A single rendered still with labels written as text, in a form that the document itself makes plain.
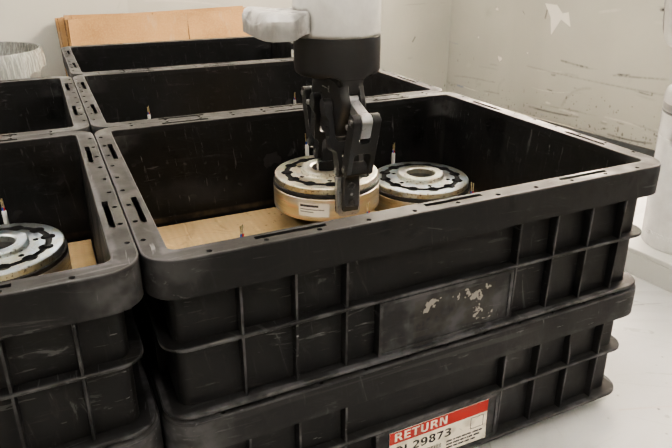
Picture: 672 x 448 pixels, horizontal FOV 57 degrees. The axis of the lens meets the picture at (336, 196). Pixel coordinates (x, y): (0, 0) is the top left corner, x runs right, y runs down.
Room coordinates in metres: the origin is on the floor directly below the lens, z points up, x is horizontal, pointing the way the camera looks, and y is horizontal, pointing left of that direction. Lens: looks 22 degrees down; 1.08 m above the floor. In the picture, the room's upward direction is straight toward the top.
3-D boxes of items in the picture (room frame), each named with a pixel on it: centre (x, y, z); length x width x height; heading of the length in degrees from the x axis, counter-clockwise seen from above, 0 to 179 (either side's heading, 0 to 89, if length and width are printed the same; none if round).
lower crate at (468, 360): (0.50, -0.02, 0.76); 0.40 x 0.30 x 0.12; 115
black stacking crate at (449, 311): (0.50, -0.02, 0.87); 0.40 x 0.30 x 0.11; 115
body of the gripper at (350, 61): (0.54, 0.00, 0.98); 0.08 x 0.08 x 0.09
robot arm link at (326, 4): (0.53, 0.02, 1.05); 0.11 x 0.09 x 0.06; 111
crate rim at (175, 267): (0.50, -0.02, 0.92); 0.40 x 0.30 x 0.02; 115
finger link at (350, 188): (0.51, -0.01, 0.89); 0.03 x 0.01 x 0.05; 21
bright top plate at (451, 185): (0.61, -0.09, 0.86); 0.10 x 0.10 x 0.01
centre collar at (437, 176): (0.61, -0.09, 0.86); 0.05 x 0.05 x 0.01
